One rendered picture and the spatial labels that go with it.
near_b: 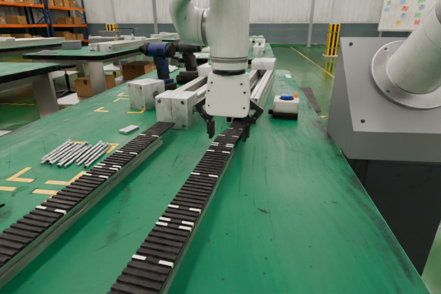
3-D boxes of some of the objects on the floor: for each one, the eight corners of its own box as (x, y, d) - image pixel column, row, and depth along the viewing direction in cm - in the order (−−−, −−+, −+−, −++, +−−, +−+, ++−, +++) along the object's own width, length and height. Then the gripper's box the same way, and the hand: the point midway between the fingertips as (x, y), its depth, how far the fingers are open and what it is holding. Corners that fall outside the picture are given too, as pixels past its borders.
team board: (361, 75, 629) (378, -21, 560) (380, 74, 639) (399, -21, 570) (419, 88, 491) (451, -36, 422) (441, 87, 501) (476, -35, 432)
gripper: (269, 65, 63) (265, 136, 69) (197, 62, 67) (199, 130, 73) (266, 69, 56) (262, 148, 62) (186, 67, 60) (189, 140, 66)
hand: (228, 134), depth 67 cm, fingers open, 8 cm apart
